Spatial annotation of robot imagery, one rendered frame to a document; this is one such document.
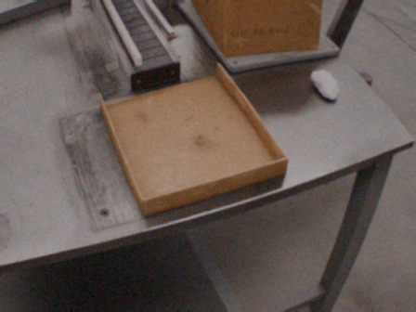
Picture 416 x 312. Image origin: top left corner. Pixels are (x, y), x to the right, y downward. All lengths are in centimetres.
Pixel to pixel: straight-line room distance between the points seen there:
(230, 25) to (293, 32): 16
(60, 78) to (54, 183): 33
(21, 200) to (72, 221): 12
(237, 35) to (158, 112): 25
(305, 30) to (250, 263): 92
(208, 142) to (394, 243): 116
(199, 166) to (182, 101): 18
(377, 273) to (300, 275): 31
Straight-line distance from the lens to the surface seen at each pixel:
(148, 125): 110
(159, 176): 101
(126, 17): 138
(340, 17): 210
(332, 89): 120
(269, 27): 124
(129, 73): 117
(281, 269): 190
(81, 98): 120
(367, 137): 114
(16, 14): 163
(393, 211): 217
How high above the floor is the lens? 156
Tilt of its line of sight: 44 degrees down
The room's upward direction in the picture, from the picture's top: 1 degrees clockwise
